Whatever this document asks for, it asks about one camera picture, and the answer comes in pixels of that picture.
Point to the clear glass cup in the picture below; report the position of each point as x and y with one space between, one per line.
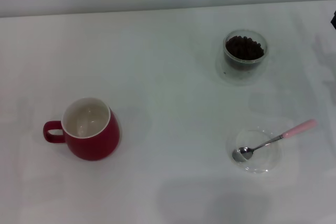
244 77

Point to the clear glass saucer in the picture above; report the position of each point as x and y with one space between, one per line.
267 155

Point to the red ceramic mug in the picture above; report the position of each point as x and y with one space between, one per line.
92 145

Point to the glass jar of coffee beans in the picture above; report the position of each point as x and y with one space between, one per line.
244 49

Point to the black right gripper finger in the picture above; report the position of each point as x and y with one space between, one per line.
334 20

